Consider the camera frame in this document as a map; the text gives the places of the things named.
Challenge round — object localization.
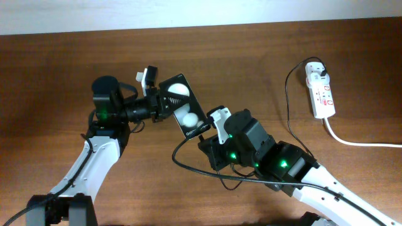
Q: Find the black smartphone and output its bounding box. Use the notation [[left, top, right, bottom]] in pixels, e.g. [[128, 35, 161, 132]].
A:
[[159, 74, 210, 139]]

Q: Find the black USB charging cable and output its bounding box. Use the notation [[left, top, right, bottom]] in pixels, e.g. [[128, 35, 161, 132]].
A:
[[193, 56, 328, 191]]

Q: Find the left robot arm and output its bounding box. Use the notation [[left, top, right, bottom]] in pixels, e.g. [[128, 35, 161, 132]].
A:
[[25, 74, 193, 225]]

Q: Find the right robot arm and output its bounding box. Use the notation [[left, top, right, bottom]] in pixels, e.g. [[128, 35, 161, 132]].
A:
[[196, 108, 397, 225]]

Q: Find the white charger adapter plug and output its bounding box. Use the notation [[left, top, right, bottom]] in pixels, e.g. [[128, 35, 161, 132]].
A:
[[305, 62, 330, 88]]

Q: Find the white power strip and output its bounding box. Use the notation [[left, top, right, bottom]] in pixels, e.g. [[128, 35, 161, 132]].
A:
[[308, 83, 335, 119]]

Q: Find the right camera black cable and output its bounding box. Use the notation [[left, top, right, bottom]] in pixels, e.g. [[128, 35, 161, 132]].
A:
[[171, 117, 387, 226]]

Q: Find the camera black cable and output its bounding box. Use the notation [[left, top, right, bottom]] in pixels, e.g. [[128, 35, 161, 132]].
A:
[[0, 109, 145, 226], [171, 117, 387, 226]]

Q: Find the white power strip cord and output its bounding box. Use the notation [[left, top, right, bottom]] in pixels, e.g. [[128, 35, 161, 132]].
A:
[[322, 117, 402, 148]]

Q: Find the left camera black cable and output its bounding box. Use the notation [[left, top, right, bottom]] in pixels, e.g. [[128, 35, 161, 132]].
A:
[[0, 109, 145, 226]]

